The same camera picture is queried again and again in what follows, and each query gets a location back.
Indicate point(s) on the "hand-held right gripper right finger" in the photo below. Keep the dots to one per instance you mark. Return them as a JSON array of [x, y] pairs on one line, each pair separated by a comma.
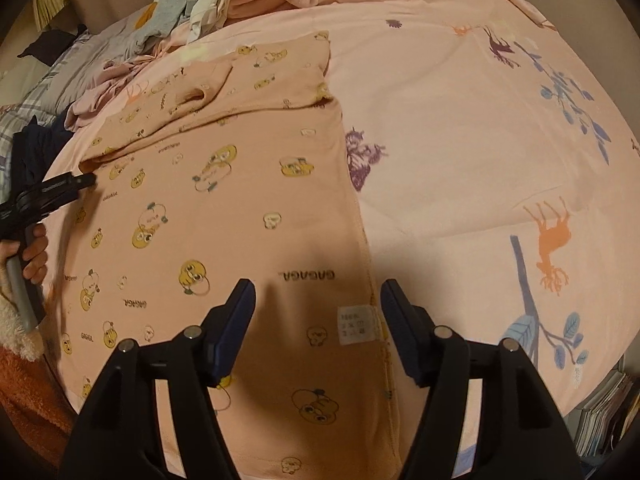
[[400, 331]]

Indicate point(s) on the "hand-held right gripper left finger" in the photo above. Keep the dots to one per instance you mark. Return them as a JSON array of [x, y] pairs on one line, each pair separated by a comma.
[[232, 331]]

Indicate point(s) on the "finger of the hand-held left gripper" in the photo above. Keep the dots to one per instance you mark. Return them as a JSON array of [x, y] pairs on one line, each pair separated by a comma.
[[67, 183]]

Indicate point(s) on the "peach cartoon print shirt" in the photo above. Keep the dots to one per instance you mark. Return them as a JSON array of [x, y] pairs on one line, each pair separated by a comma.
[[225, 200]]

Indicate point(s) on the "person's left hand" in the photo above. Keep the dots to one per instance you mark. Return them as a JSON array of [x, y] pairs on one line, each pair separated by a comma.
[[36, 257]]

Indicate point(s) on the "dark navy cloth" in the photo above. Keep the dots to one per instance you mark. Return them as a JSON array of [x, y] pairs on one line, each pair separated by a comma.
[[42, 145]]

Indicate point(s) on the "crumpled pink cloth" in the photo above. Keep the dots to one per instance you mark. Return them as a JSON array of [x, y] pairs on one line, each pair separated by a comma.
[[107, 95]]

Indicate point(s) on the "grey plaid bedding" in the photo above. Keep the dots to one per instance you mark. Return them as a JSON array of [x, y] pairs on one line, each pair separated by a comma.
[[75, 67]]

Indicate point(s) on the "white fluffy cloth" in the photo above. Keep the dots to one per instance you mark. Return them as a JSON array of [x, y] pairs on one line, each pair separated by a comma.
[[15, 330]]

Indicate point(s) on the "orange fluffy blanket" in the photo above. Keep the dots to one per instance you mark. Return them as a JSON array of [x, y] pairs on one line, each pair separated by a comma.
[[35, 405]]

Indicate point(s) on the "grey garment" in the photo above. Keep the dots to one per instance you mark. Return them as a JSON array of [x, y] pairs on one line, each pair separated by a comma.
[[170, 10]]

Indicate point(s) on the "pink printed bed cover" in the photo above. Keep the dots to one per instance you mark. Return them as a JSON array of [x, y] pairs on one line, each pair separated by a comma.
[[475, 135]]

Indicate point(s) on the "stack of books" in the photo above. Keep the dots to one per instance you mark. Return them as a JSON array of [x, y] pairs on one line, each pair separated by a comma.
[[602, 417]]

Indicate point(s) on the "peach folded garment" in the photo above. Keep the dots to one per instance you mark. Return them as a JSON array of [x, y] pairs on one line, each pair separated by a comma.
[[255, 10]]

